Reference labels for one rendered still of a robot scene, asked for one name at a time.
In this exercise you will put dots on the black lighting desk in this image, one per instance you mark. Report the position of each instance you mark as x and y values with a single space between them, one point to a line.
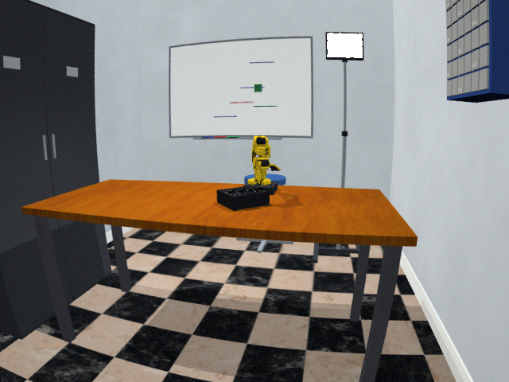
243 197

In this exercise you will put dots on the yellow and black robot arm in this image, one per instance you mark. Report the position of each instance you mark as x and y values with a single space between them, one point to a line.
262 152

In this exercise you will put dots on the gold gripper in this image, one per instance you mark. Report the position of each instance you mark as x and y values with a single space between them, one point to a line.
260 167

